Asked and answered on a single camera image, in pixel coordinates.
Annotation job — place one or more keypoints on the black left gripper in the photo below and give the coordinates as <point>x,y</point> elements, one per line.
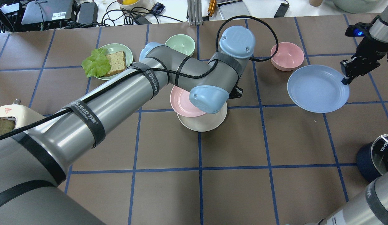
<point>237,92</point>

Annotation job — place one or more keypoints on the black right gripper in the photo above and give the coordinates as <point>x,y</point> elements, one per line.
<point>368,48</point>

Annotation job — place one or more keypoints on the blue plate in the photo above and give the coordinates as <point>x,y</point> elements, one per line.
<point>318,89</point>

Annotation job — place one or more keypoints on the pink plate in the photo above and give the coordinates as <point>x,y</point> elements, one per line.
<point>180,103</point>

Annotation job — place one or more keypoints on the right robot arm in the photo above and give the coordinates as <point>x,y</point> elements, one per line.
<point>370,207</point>

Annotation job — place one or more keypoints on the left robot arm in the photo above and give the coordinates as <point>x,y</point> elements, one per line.
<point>35,159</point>

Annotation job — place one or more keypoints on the white plate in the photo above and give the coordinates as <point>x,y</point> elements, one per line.
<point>205,122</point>

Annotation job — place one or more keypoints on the pink bowl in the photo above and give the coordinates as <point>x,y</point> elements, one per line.
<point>288,57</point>

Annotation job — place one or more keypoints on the green bowl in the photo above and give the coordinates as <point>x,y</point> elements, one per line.
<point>182,43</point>

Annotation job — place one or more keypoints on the blue saucepan with lid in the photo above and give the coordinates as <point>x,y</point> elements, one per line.
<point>372,158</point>

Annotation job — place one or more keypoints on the bread slice on plate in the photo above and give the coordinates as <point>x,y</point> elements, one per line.
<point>117,63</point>

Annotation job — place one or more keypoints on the green plate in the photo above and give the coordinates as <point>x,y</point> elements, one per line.
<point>113,48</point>

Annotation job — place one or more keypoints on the green lettuce leaf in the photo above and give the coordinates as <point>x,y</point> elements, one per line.
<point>97,64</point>

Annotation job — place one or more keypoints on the white toaster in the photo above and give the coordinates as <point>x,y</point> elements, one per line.
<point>22,114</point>

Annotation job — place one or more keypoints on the black laptop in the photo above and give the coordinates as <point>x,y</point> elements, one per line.
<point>48,11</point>

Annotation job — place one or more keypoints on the bread slice in toaster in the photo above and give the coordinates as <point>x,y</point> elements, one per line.
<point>7,124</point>

